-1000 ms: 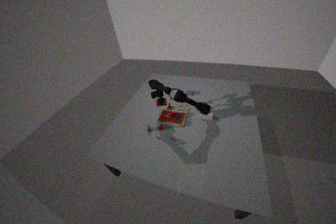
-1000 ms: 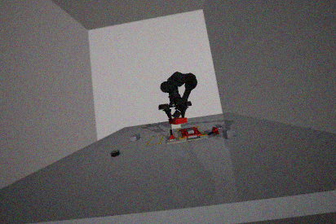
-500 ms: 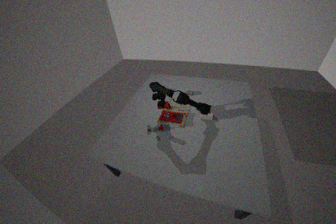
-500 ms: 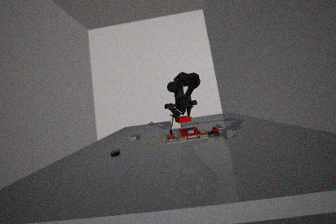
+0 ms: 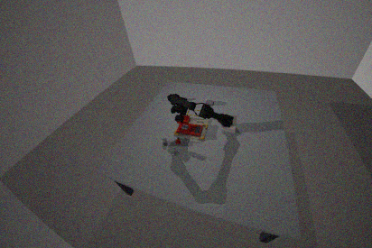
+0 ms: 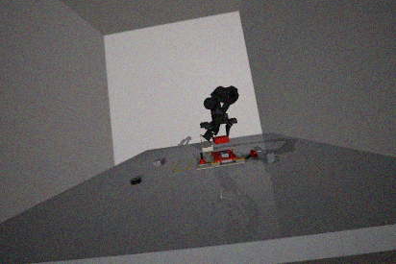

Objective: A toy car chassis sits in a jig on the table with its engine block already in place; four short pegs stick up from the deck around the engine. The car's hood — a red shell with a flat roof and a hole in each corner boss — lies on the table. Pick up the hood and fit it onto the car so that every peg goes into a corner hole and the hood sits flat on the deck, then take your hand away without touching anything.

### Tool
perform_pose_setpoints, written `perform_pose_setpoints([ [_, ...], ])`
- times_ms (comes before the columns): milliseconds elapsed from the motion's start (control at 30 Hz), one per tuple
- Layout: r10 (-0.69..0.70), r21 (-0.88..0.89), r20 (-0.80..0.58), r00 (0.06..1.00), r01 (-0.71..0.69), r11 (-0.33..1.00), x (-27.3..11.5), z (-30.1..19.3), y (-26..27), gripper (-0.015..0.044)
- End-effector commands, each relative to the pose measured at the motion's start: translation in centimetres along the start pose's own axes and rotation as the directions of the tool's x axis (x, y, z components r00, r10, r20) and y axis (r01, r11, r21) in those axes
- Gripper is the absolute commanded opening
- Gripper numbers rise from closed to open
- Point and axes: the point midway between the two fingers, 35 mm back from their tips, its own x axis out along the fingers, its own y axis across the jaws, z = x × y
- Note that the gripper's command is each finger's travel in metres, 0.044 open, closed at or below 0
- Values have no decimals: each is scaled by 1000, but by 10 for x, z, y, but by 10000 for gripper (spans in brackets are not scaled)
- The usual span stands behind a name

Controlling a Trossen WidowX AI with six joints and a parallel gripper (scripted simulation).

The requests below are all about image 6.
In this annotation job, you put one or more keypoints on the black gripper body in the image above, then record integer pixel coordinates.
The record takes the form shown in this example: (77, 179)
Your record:
(230, 121)

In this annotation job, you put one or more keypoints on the black toy tyre with grey hub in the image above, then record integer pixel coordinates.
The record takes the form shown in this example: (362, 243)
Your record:
(135, 181)

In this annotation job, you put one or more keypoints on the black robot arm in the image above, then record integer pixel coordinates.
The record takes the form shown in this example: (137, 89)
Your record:
(226, 95)

